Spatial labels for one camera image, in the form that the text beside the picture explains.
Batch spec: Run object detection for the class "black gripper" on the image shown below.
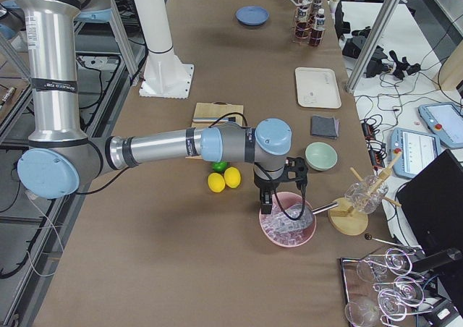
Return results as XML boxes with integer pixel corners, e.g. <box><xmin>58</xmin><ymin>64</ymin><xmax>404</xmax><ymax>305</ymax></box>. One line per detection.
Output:
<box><xmin>254</xmin><ymin>157</ymin><xmax>308</xmax><ymax>213</ymax></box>

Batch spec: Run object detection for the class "blue plate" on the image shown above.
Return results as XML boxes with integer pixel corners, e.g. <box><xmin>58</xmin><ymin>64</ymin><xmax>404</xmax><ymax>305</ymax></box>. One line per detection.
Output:
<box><xmin>235</xmin><ymin>5</ymin><xmax>270</xmax><ymax>27</ymax></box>

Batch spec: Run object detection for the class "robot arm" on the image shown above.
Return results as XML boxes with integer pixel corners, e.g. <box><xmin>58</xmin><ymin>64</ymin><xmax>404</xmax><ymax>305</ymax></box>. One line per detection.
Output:
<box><xmin>14</xmin><ymin>0</ymin><xmax>307</xmax><ymax>214</ymax></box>

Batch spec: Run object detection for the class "pink bowl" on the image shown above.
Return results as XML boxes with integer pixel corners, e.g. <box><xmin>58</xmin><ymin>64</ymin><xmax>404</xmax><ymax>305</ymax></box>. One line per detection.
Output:
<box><xmin>259</xmin><ymin>192</ymin><xmax>316</xmax><ymax>247</ymax></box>

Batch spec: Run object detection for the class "steel ice scoop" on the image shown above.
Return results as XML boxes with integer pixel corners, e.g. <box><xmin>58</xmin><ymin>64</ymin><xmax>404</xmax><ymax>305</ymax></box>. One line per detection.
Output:
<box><xmin>264</xmin><ymin>202</ymin><xmax>339</xmax><ymax>233</ymax></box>

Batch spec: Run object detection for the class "clear ice cubes pile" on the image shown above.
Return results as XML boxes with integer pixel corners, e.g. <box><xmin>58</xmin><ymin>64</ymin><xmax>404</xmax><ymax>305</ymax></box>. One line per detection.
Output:
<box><xmin>259</xmin><ymin>204</ymin><xmax>316</xmax><ymax>247</ymax></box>

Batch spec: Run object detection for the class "whole yellow lemon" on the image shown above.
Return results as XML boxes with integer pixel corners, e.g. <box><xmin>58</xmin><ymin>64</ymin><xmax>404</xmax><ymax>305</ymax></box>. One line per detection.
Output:
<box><xmin>207</xmin><ymin>172</ymin><xmax>226</xmax><ymax>193</ymax></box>
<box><xmin>224</xmin><ymin>166</ymin><xmax>242</xmax><ymax>189</ymax></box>

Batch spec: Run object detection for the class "green lime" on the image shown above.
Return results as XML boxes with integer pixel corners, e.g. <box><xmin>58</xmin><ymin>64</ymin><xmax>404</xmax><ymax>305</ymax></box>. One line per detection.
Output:
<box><xmin>211</xmin><ymin>161</ymin><xmax>229</xmax><ymax>174</ymax></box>

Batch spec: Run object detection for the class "mint green bowl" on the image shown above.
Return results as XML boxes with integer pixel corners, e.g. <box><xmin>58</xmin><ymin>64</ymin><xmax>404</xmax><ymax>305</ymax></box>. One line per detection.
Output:
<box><xmin>305</xmin><ymin>142</ymin><xmax>338</xmax><ymax>171</ymax></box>

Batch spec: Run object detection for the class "wooden cup stand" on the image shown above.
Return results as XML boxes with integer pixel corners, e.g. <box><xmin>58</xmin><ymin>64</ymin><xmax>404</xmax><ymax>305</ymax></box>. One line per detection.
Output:
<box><xmin>328</xmin><ymin>149</ymin><xmax>402</xmax><ymax>236</ymax></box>

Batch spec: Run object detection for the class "grey folded cloth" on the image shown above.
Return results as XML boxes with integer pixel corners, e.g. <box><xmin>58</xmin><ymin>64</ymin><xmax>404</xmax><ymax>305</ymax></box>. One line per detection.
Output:
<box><xmin>310</xmin><ymin>115</ymin><xmax>339</xmax><ymax>140</ymax></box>

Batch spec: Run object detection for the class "wooden cutting board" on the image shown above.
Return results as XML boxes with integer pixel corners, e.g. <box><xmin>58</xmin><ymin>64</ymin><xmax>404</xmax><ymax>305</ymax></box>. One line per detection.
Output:
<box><xmin>190</xmin><ymin>102</ymin><xmax>245</xmax><ymax>153</ymax></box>

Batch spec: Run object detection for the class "cream rabbit tray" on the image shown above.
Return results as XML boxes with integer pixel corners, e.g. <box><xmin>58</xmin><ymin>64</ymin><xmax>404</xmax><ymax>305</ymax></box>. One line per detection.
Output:
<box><xmin>294</xmin><ymin>67</ymin><xmax>341</xmax><ymax>109</ymax></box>

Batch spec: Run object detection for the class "wine glass rack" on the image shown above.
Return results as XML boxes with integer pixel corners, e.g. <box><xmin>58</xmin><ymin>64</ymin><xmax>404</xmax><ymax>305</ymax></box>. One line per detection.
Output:
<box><xmin>339</xmin><ymin>246</ymin><xmax>456</xmax><ymax>327</ymax></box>

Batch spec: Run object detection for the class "blue teach pendant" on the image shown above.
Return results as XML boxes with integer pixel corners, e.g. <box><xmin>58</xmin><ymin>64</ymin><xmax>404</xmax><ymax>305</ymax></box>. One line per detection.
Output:
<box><xmin>418</xmin><ymin>102</ymin><xmax>463</xmax><ymax>149</ymax></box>
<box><xmin>389</xmin><ymin>127</ymin><xmax>441</xmax><ymax>179</ymax></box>

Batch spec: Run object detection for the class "black laptop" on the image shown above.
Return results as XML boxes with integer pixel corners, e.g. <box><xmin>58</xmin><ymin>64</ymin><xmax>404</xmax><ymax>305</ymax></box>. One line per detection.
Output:
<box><xmin>397</xmin><ymin>150</ymin><xmax>462</xmax><ymax>255</ymax></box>

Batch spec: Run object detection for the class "tea bottle white cap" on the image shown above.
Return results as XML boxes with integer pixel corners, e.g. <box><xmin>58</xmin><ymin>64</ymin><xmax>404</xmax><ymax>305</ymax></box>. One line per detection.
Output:
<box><xmin>294</xmin><ymin>5</ymin><xmax>310</xmax><ymax>41</ymax></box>

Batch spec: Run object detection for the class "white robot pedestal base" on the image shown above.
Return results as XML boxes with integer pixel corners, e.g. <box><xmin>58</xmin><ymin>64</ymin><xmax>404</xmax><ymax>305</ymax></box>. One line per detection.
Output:
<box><xmin>134</xmin><ymin>0</ymin><xmax>194</xmax><ymax>99</ymax></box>

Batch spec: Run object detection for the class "copper wire bottle rack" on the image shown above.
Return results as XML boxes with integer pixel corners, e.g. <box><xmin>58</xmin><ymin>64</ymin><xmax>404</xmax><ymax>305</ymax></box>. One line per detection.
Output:
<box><xmin>292</xmin><ymin>1</ymin><xmax>326</xmax><ymax>47</ymax></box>

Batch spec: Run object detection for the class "aluminium frame post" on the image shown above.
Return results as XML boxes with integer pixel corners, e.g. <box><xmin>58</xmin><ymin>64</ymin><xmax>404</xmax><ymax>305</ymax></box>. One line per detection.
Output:
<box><xmin>346</xmin><ymin>0</ymin><xmax>399</xmax><ymax>93</ymax></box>

